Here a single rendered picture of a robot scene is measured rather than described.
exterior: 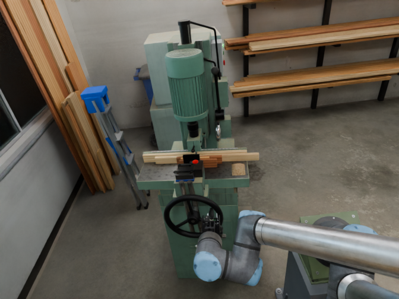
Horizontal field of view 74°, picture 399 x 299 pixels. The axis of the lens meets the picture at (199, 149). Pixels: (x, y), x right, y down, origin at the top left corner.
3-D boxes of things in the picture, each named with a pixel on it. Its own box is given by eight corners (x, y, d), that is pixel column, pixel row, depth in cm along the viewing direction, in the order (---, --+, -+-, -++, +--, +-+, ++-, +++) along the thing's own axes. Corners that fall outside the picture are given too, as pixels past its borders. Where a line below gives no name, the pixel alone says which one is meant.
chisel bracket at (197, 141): (188, 154, 144) (186, 140, 140) (191, 140, 156) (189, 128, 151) (202, 153, 143) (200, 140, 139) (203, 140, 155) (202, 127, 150)
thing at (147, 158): (143, 162, 157) (142, 155, 154) (145, 160, 159) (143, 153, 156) (246, 158, 150) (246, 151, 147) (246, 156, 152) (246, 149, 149)
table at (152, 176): (133, 202, 138) (130, 193, 135) (146, 167, 163) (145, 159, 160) (251, 200, 131) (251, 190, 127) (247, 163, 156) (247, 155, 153)
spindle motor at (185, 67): (171, 123, 130) (160, 59, 114) (177, 108, 145) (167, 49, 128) (207, 121, 128) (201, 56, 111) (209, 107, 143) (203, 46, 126)
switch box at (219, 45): (212, 73, 151) (210, 43, 142) (213, 67, 159) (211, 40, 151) (223, 72, 150) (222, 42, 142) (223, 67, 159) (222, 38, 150)
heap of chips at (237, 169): (231, 175, 139) (231, 172, 138) (231, 164, 147) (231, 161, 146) (245, 175, 138) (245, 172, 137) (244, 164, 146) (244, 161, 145)
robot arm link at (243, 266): (266, 253, 86) (228, 243, 86) (260, 291, 83) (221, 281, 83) (259, 250, 95) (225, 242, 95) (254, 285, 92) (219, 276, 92)
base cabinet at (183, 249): (177, 279, 190) (158, 207, 151) (186, 217, 238) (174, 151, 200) (240, 279, 184) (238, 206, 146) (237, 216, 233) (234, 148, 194)
